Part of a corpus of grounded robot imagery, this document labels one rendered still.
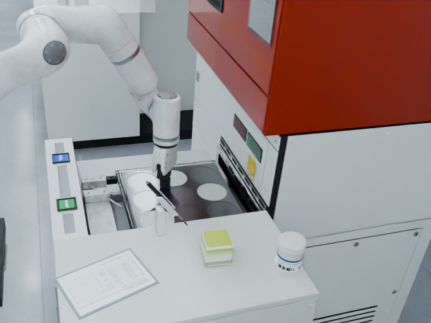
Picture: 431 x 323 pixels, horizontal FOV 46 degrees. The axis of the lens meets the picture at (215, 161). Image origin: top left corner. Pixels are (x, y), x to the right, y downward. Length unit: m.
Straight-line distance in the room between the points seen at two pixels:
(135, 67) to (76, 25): 0.19
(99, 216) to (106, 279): 0.37
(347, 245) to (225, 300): 0.68
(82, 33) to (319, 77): 0.63
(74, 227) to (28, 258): 1.38
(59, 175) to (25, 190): 1.65
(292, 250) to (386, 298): 0.94
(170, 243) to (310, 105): 0.53
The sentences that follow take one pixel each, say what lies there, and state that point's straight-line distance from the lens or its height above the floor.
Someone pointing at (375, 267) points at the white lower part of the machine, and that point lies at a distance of 2.00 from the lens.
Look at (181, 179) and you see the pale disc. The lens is 1.76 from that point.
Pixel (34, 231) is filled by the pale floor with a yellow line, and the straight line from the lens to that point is 3.00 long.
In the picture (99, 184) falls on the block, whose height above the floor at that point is 0.89.
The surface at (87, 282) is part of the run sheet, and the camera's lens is 1.30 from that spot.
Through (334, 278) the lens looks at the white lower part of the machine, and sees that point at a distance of 1.92.
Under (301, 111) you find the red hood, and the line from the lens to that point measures 1.41.
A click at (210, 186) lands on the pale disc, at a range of 1.73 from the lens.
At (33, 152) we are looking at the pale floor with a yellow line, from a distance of 3.71.
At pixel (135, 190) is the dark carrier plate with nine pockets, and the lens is 1.70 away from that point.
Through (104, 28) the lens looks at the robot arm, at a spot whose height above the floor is 1.48.
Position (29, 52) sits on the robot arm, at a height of 1.45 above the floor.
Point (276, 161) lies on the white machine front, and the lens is 1.46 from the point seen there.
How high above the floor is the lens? 1.89
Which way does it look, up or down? 32 degrees down
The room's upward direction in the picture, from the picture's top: 5 degrees clockwise
